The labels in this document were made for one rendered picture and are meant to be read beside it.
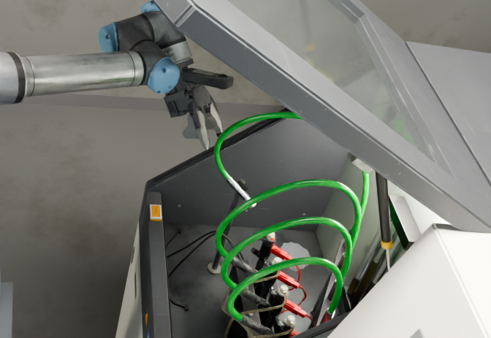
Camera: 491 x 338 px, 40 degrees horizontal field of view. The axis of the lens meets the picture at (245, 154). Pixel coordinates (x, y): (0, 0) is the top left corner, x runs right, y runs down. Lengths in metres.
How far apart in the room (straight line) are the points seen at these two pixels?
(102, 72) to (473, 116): 0.81
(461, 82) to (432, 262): 0.67
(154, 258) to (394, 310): 0.74
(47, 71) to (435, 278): 0.78
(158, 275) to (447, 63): 0.88
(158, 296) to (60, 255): 1.36
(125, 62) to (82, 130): 2.19
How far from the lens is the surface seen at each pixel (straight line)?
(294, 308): 1.54
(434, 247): 1.15
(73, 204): 3.19
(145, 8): 1.60
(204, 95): 1.62
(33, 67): 1.32
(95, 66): 1.38
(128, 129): 3.64
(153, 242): 1.77
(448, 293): 1.10
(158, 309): 1.64
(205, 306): 1.82
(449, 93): 1.64
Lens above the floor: 2.25
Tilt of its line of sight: 38 degrees down
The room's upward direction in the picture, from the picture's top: 17 degrees clockwise
